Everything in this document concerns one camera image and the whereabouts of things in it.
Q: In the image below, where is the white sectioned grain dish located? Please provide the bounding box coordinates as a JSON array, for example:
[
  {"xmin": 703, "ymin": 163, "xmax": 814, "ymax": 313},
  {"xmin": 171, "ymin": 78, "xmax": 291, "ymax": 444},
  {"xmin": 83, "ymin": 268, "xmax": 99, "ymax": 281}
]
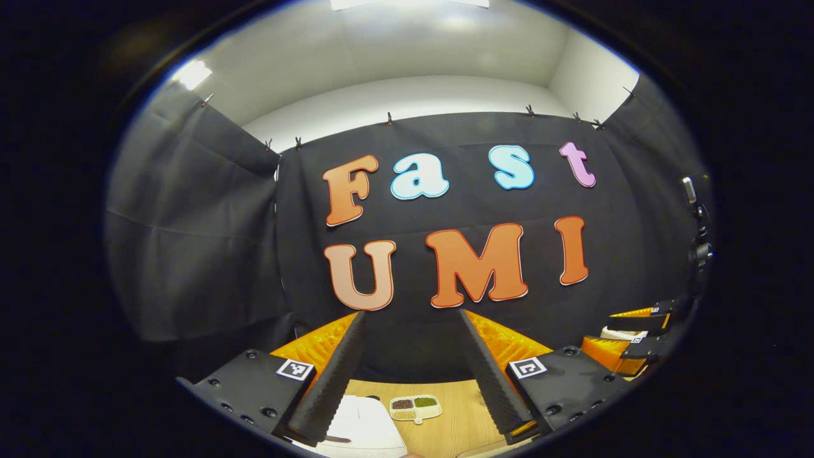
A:
[{"xmin": 389, "ymin": 394, "xmax": 443, "ymax": 425}]

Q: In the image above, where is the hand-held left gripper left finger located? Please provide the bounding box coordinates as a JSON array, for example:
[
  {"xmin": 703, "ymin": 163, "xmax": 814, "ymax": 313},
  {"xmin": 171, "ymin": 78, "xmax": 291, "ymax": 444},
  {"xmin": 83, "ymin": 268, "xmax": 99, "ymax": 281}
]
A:
[{"xmin": 177, "ymin": 310, "xmax": 368, "ymax": 448}]

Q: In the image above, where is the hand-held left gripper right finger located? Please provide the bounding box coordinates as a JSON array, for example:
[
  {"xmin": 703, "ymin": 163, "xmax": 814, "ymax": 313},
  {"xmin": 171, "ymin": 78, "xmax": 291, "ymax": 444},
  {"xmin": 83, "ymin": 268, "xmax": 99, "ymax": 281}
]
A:
[{"xmin": 457, "ymin": 309, "xmax": 640, "ymax": 446}]

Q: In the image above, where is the white rice cooker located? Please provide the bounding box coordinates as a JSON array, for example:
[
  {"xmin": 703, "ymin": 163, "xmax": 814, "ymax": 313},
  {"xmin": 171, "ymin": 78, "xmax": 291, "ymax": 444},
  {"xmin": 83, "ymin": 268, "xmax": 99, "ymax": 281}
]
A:
[{"xmin": 318, "ymin": 396, "xmax": 408, "ymax": 458}]

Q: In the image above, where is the white toaster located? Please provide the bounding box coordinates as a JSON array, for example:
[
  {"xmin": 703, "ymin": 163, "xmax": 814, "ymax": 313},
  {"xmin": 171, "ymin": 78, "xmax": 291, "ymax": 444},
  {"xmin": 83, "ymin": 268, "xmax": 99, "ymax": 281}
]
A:
[{"xmin": 601, "ymin": 326, "xmax": 649, "ymax": 342}]

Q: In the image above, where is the ceiling light panel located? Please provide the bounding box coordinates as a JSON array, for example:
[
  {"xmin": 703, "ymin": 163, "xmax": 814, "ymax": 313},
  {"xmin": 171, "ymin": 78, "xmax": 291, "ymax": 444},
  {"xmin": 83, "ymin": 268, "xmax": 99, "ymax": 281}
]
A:
[
  {"xmin": 172, "ymin": 60, "xmax": 212, "ymax": 91},
  {"xmin": 331, "ymin": 0, "xmax": 490, "ymax": 11}
]

